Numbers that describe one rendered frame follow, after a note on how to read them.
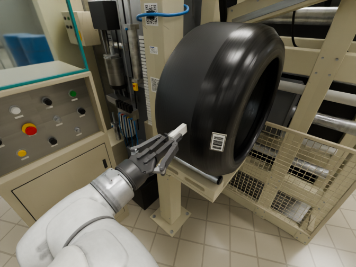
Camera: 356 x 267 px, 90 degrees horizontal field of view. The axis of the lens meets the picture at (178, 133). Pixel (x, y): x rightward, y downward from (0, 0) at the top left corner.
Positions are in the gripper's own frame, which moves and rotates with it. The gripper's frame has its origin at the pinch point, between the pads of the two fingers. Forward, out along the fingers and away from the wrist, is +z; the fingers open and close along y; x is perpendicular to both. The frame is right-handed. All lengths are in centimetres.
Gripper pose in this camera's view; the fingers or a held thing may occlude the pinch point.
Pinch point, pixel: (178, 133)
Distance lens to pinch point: 53.5
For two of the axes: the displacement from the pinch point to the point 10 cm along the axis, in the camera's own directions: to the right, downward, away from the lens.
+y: -7.6, -3.7, 5.3
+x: 0.9, 7.5, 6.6
